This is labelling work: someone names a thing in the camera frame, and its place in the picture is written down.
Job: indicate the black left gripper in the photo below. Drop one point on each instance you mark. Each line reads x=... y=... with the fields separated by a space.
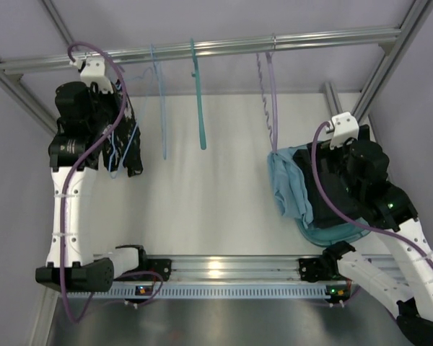
x=108 y=104

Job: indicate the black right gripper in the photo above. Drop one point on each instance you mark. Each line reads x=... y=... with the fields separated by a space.
x=325 y=167

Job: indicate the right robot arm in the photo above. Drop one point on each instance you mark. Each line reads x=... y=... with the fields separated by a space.
x=361 y=167

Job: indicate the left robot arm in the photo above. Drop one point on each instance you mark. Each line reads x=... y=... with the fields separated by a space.
x=86 y=113

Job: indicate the lilac spiral hanger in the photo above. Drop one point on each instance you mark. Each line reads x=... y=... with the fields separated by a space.
x=271 y=117

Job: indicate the teal plastic hanger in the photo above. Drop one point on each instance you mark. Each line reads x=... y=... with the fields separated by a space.
x=196 y=76

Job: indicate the black white patterned garment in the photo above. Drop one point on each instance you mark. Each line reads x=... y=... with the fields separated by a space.
x=121 y=150

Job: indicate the light blue cloth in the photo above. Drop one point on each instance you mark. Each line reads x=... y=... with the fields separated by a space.
x=288 y=186

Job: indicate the teal plastic basket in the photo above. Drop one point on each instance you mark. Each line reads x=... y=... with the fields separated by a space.
x=327 y=228

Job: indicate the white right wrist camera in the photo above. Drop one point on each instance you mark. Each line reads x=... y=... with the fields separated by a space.
x=342 y=127

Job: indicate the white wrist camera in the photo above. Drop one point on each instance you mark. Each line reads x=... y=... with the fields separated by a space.
x=342 y=127
x=94 y=70

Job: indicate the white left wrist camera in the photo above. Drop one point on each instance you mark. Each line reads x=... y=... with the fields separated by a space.
x=94 y=70

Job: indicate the aluminium hanging rail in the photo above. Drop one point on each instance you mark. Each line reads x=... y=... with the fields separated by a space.
x=228 y=47

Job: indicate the slotted cable duct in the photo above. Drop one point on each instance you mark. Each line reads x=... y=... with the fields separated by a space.
x=139 y=291

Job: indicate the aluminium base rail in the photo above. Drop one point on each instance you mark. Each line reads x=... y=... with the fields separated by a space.
x=231 y=269

